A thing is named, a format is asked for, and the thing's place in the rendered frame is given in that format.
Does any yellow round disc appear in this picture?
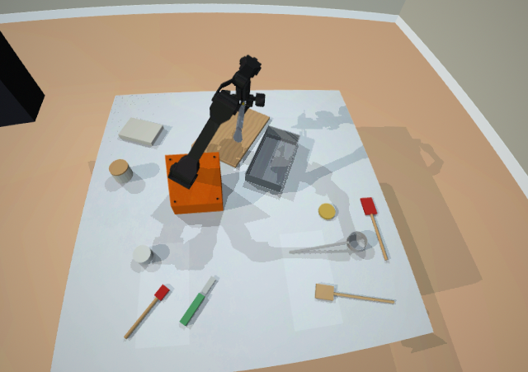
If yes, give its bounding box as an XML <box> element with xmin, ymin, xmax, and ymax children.
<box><xmin>318</xmin><ymin>204</ymin><xmax>336</xmax><ymax>219</ymax></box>

